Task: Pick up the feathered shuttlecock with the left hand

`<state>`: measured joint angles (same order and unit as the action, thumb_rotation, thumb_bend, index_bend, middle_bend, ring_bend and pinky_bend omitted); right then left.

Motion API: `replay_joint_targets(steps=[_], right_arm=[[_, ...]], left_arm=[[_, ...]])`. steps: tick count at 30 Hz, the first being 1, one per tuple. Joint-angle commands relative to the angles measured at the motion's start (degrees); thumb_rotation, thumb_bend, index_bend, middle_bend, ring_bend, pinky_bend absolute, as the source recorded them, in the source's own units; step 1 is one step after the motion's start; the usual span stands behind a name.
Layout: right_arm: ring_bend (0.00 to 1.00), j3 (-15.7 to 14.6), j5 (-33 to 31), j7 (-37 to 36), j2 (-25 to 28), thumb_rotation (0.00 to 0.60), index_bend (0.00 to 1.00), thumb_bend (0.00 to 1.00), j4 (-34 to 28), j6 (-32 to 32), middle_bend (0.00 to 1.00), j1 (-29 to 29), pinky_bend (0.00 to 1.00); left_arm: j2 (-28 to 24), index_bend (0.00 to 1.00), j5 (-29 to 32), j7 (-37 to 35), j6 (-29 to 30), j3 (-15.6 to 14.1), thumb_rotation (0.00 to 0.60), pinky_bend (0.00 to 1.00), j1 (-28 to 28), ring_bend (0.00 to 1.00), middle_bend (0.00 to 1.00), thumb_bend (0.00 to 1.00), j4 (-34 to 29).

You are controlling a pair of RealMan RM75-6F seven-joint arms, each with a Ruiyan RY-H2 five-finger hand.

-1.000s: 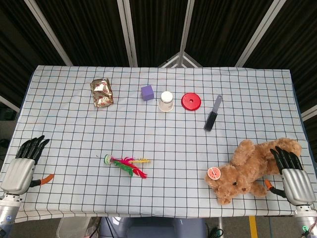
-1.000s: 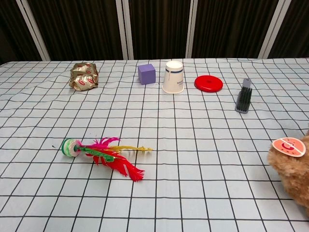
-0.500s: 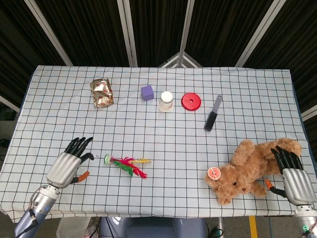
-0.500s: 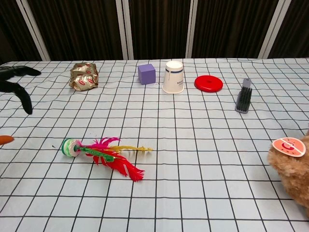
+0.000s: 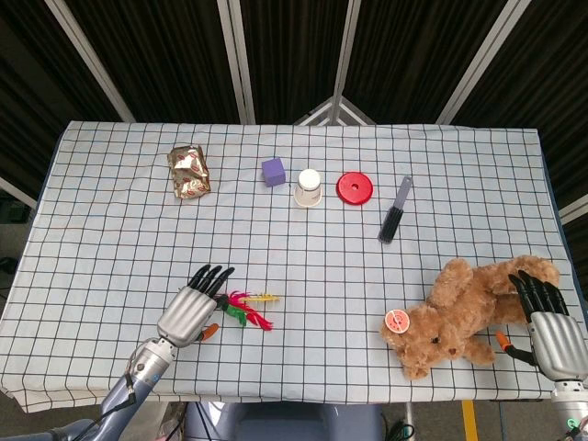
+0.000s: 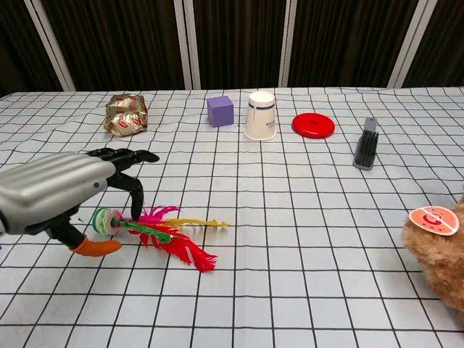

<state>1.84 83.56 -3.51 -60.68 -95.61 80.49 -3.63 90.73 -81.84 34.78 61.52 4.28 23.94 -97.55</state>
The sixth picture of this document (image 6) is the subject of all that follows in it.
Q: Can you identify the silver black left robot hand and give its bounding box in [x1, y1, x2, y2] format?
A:
[0, 147, 161, 258]

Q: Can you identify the colourful feather shuttlecock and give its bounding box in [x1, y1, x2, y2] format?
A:
[91, 204, 231, 273]

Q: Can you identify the crumpled gold foil wrapper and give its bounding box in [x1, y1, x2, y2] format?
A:
[104, 93, 149, 138]

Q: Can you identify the purple foam cube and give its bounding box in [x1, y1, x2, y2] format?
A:
[206, 95, 234, 128]

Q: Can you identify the white grid tablecloth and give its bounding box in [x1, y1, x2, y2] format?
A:
[0, 86, 464, 348]

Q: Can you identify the white paper cup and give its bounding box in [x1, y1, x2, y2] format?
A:
[242, 91, 278, 141]

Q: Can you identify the dark folding screen partition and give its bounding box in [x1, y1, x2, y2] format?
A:
[0, 0, 464, 99]

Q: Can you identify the red plastic disc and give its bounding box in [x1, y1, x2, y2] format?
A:
[291, 112, 336, 140]

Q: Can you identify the grey cleaning brush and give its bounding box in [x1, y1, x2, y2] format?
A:
[352, 117, 380, 170]

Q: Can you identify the round orange paper tag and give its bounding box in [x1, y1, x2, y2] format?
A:
[408, 205, 460, 236]

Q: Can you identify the brown plush toy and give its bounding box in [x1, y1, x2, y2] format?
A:
[401, 195, 464, 312]

